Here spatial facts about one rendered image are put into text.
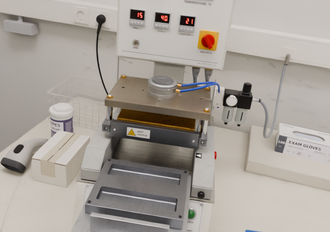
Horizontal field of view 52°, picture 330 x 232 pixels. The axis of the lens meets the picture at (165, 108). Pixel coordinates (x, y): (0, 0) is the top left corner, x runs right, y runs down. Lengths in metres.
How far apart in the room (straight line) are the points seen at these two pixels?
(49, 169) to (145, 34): 0.51
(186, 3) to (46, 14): 0.84
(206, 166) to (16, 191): 0.61
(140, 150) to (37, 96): 1.02
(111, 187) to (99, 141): 0.18
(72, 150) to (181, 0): 0.59
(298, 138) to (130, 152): 0.68
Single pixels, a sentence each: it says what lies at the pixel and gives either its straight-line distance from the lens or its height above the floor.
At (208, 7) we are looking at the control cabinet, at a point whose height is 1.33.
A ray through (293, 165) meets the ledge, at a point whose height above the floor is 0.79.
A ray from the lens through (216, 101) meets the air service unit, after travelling 1.06.
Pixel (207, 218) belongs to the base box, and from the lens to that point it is 0.87.
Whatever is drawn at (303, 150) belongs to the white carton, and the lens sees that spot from 1.38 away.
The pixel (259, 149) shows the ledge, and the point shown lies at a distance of 1.37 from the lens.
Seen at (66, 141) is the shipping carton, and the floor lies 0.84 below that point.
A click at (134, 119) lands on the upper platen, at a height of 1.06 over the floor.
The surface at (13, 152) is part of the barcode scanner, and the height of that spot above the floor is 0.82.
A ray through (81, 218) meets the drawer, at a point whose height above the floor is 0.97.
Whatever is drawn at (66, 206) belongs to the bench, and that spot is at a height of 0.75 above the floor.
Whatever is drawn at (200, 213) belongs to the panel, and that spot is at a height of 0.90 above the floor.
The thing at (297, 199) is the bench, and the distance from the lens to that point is 1.26.
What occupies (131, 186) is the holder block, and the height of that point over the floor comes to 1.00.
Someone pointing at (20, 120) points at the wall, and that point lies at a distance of 2.04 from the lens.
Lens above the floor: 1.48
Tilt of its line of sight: 26 degrees down
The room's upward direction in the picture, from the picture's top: 6 degrees clockwise
